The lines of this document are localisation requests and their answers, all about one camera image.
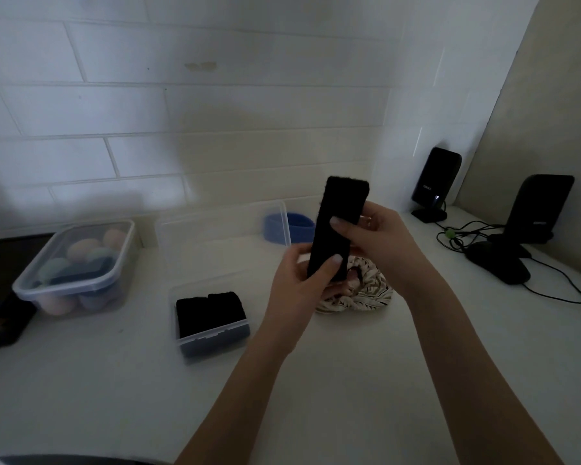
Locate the person's right hand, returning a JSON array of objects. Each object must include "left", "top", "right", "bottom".
[{"left": 329, "top": 201, "right": 439, "bottom": 301}]

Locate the person's left hand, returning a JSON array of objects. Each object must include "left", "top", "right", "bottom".
[{"left": 261, "top": 242, "right": 354, "bottom": 357}]

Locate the white patterned scrunchie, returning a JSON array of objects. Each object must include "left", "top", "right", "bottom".
[{"left": 314, "top": 256, "right": 394, "bottom": 315}]

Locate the blue headband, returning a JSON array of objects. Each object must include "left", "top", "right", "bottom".
[{"left": 263, "top": 212, "right": 316, "bottom": 246}]

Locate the small clear hinged box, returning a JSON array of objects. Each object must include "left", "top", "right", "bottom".
[{"left": 154, "top": 200, "right": 292, "bottom": 366}]

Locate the person's right forearm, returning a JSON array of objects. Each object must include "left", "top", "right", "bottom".
[{"left": 406, "top": 271, "right": 565, "bottom": 465}]

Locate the person's left forearm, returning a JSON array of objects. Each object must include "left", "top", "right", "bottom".
[{"left": 174, "top": 329, "right": 301, "bottom": 465}]

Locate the person's dark clothing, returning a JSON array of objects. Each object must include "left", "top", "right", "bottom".
[{"left": 0, "top": 453, "right": 175, "bottom": 465}]

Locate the black desktop speaker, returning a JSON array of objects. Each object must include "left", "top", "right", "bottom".
[
  {"left": 489, "top": 174, "right": 576, "bottom": 257},
  {"left": 410, "top": 147, "right": 463, "bottom": 223}
]

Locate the black computer mouse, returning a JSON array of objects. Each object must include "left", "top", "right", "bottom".
[{"left": 465, "top": 240, "right": 532, "bottom": 285}]

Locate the pile of pastel makeup sponges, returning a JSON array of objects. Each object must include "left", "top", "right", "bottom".
[{"left": 34, "top": 228, "right": 129, "bottom": 315}]

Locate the clear lidded sponge container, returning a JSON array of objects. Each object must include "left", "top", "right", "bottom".
[{"left": 12, "top": 219, "right": 136, "bottom": 316}]

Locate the black tray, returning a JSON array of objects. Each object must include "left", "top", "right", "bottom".
[{"left": 0, "top": 232, "right": 57, "bottom": 352}]

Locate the black mouse cable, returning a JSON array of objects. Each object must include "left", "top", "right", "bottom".
[{"left": 520, "top": 256, "right": 581, "bottom": 305}]

